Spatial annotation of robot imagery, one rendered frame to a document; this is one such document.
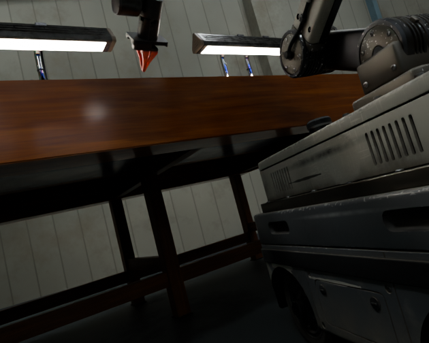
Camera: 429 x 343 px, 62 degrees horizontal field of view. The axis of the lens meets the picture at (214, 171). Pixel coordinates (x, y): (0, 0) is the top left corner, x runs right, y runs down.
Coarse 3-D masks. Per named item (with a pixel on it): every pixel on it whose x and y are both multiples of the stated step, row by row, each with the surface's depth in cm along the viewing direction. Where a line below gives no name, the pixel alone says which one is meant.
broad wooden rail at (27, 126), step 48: (0, 96) 76; (48, 96) 81; (96, 96) 86; (144, 96) 93; (192, 96) 100; (240, 96) 109; (288, 96) 120; (336, 96) 132; (0, 144) 73; (48, 144) 78; (96, 144) 83; (144, 144) 90; (192, 144) 103
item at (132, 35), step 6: (144, 18) 93; (138, 24) 96; (144, 24) 94; (150, 24) 94; (156, 24) 95; (138, 30) 96; (144, 30) 95; (150, 30) 95; (156, 30) 96; (126, 36) 98; (132, 36) 96; (138, 36) 97; (144, 36) 96; (150, 36) 96; (156, 36) 97; (132, 42) 95; (138, 42) 95; (144, 42) 96; (150, 42) 97; (156, 42) 97; (162, 42) 98
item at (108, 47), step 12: (0, 24) 109; (12, 24) 111; (24, 24) 113; (0, 36) 106; (12, 36) 108; (24, 36) 109; (36, 36) 111; (48, 36) 113; (60, 36) 115; (72, 36) 117; (84, 36) 119; (96, 36) 121; (108, 36) 124; (108, 48) 128
